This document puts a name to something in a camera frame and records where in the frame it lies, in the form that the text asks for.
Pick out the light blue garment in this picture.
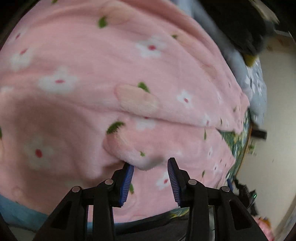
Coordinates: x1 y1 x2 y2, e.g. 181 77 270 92
0 195 51 232

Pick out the pink fuzzy item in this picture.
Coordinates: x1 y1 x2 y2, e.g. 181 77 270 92
254 217 275 241

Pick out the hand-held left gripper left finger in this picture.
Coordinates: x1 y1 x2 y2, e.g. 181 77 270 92
32 162 135 241

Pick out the olive green garment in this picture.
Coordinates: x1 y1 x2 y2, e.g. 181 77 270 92
243 54 258 66

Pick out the pink floral fleece garment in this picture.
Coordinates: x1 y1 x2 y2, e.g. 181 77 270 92
0 0 250 224

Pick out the small green white object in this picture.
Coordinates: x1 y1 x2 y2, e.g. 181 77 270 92
246 144 258 156

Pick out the black garment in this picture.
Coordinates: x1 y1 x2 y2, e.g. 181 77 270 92
199 0 280 56

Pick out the grey-blue daisy print duvet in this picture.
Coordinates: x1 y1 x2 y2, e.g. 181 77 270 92
172 0 267 127

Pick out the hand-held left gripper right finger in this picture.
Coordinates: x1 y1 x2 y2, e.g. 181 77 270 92
167 157 269 241

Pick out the black rectangular post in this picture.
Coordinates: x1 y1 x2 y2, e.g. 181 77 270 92
252 130 267 140

